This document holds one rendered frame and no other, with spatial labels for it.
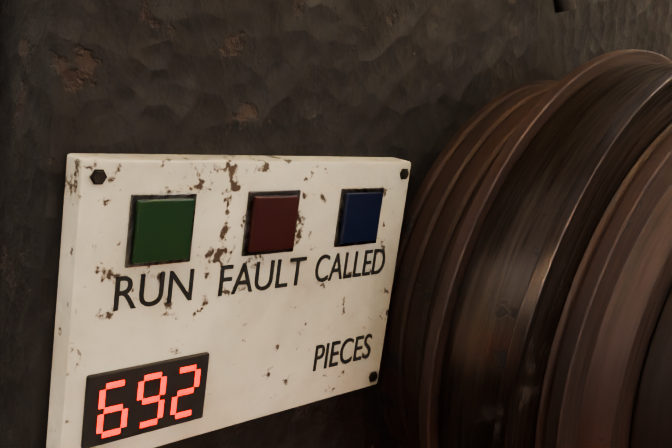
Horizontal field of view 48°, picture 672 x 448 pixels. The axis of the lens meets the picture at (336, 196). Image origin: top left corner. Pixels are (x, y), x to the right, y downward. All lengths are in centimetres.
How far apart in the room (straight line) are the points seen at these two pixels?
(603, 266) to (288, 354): 22
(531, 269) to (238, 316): 19
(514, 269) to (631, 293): 8
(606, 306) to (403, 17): 25
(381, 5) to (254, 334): 25
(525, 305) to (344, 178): 15
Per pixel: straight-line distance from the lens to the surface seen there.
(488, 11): 65
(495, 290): 53
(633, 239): 55
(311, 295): 53
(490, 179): 54
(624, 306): 54
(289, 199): 49
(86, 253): 43
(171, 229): 44
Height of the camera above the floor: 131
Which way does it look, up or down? 10 degrees down
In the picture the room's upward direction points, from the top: 8 degrees clockwise
